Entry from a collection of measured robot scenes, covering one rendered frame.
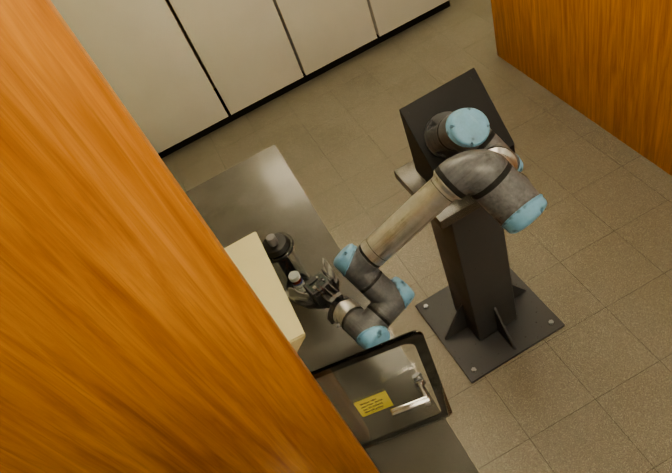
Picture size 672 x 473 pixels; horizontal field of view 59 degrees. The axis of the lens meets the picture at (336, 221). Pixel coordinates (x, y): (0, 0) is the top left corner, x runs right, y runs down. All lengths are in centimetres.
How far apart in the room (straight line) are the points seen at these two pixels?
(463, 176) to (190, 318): 75
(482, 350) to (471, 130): 124
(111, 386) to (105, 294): 19
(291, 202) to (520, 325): 119
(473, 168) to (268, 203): 107
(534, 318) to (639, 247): 60
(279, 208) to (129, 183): 153
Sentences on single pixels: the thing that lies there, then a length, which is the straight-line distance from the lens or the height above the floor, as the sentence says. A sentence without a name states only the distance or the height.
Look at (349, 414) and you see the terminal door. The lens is 141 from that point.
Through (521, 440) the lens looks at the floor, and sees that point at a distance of 260.
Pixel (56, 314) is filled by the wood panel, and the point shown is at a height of 191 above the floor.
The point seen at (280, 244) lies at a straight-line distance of 177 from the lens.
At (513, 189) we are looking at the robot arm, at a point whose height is 139.
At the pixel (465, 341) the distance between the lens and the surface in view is 279.
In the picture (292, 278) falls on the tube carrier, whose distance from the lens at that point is 184.
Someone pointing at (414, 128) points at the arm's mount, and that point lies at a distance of 198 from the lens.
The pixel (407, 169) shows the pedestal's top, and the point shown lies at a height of 94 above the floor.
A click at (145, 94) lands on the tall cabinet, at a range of 426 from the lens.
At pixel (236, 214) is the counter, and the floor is 94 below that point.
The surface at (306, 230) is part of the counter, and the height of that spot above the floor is 94.
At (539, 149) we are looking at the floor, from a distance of 353.
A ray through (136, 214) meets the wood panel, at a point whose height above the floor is 199.
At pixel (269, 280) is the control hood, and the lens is 125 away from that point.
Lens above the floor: 242
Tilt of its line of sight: 45 degrees down
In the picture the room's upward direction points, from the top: 25 degrees counter-clockwise
